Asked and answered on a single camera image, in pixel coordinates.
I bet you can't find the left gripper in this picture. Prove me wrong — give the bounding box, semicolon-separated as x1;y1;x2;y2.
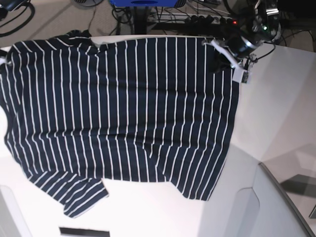
208;32;265;73

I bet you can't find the navy white striped t-shirt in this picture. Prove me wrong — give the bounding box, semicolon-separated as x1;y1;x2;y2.
0;31;239;218

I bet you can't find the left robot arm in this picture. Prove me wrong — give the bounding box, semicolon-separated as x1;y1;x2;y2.
208;0;281;73

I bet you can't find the black power strip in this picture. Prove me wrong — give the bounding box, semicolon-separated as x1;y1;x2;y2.
185;15;238;26

